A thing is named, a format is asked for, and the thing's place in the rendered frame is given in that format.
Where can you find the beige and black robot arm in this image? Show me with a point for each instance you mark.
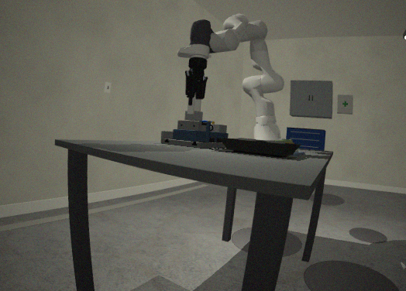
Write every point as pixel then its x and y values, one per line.
pixel 205 41

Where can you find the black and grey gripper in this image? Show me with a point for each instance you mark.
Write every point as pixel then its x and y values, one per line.
pixel 195 83

